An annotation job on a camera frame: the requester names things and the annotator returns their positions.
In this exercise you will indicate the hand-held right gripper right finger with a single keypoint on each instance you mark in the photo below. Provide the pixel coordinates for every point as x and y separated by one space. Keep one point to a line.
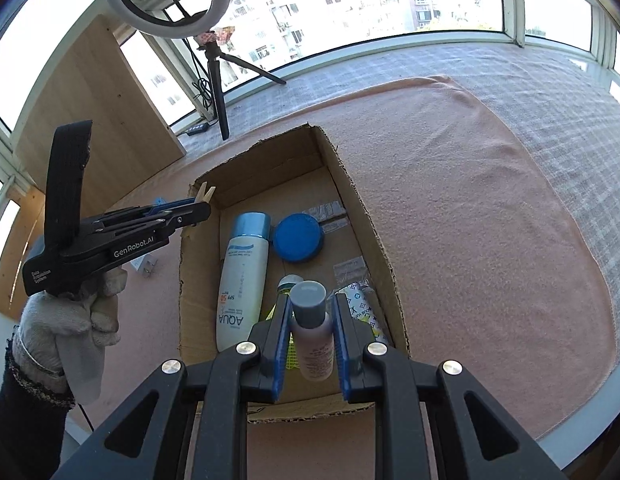
346 355

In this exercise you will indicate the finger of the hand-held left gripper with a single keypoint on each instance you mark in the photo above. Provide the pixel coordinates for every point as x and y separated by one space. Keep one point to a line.
177 204
184 216

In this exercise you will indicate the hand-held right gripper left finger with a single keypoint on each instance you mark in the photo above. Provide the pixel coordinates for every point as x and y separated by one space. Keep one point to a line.
280 355

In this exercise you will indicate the wooden clothespin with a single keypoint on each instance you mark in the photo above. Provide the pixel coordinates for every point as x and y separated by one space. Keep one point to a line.
205 194

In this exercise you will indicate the small pink bottle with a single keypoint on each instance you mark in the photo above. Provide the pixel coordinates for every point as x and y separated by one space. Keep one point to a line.
312 345

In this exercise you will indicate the patterned lighter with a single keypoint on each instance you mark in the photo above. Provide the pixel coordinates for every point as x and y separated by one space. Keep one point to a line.
362 310

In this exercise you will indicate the white charger plug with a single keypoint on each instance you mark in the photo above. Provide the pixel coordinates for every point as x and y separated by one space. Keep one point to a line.
143 265

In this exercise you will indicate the yellow shuttlecock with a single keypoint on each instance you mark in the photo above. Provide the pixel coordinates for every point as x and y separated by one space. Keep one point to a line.
288 282

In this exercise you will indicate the white blue sunscreen bottle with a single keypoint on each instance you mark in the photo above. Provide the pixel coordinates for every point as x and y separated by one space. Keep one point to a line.
242 285

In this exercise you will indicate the blue round lid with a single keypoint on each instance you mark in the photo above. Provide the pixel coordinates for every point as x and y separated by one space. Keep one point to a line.
297 237

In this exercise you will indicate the cardboard box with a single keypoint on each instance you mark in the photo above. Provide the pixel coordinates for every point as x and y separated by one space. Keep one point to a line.
310 180

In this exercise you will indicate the person's left forearm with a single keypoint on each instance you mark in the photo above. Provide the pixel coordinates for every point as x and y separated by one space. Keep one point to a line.
24 420

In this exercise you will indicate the person's left hand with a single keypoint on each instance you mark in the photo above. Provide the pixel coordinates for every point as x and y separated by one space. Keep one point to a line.
54 330

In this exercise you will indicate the slatted pine wood panel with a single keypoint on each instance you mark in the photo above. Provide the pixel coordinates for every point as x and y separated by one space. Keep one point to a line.
14 240

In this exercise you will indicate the large light wooden board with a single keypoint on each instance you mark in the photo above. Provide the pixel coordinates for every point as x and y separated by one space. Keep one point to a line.
89 100

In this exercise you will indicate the checkered cloth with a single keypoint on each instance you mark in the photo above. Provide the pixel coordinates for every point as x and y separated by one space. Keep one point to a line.
540 110

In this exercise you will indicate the white window frame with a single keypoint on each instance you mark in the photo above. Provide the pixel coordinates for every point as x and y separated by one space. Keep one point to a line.
512 0

